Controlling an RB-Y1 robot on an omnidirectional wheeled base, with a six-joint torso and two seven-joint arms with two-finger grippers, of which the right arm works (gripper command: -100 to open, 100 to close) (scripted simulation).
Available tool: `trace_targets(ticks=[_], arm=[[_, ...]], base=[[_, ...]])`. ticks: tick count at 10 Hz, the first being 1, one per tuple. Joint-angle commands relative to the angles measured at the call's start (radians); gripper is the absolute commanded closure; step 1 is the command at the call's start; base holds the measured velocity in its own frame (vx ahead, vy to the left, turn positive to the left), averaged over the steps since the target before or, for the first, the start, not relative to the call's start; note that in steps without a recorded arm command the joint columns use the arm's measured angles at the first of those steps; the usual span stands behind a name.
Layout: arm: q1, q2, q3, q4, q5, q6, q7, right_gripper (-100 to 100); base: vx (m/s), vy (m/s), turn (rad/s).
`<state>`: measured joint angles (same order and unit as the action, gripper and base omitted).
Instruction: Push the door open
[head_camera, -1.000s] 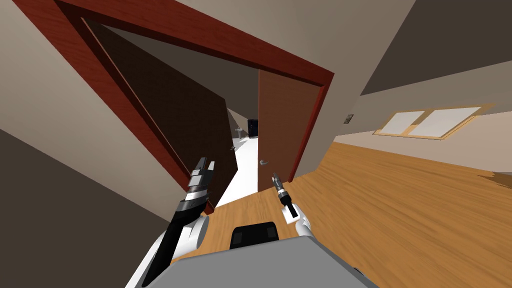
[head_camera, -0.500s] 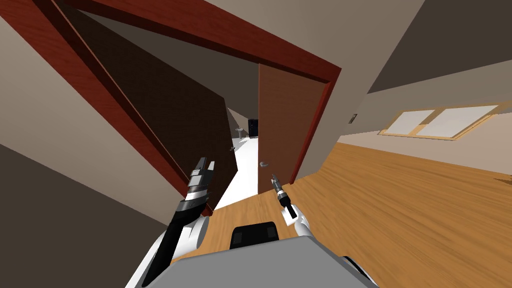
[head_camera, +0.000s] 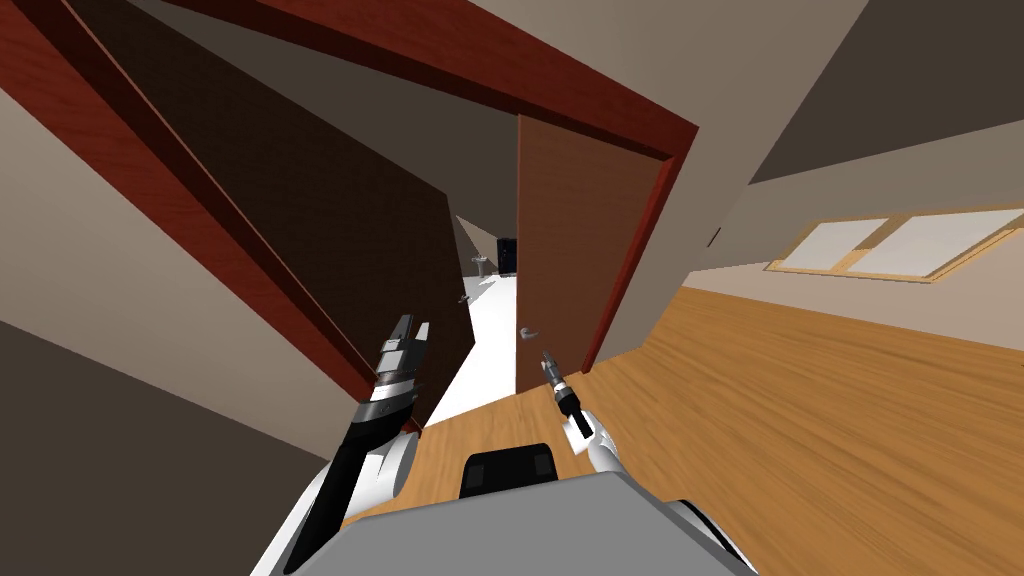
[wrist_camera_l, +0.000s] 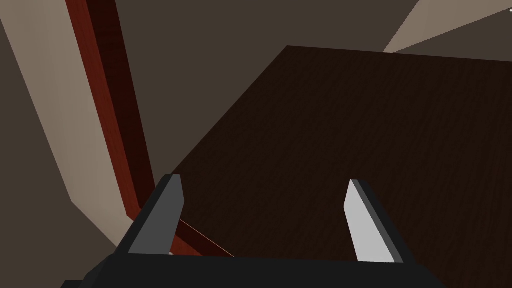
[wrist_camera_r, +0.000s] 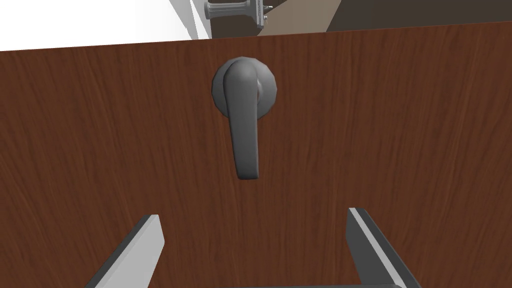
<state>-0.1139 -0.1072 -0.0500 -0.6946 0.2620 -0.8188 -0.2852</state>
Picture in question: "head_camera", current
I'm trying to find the wooden framed window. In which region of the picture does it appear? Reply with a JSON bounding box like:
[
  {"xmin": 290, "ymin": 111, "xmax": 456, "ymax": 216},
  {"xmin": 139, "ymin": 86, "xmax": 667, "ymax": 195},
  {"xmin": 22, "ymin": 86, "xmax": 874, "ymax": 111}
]
[{"xmin": 765, "ymin": 207, "xmax": 1024, "ymax": 286}]

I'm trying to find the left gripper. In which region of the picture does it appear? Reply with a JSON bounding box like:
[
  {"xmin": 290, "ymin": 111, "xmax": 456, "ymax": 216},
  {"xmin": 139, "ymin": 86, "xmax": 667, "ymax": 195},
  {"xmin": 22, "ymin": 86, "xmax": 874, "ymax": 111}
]
[{"xmin": 374, "ymin": 314, "xmax": 432, "ymax": 387}]

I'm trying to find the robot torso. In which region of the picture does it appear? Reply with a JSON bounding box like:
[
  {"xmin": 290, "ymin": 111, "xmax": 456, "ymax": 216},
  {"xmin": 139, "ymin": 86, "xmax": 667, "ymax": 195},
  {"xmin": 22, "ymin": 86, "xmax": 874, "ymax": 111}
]
[{"xmin": 294, "ymin": 442, "xmax": 760, "ymax": 576}]

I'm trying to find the dark brown door leaf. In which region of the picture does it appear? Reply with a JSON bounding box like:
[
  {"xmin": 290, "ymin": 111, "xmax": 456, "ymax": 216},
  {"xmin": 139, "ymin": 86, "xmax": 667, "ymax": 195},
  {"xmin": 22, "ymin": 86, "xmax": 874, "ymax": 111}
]
[{"xmin": 62, "ymin": 0, "xmax": 478, "ymax": 429}]

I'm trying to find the reddish brown door leaf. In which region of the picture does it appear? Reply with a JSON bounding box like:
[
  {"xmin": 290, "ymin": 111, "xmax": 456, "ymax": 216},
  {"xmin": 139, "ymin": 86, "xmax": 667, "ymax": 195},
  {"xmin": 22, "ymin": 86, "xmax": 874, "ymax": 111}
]
[{"xmin": 515, "ymin": 114, "xmax": 667, "ymax": 396}]

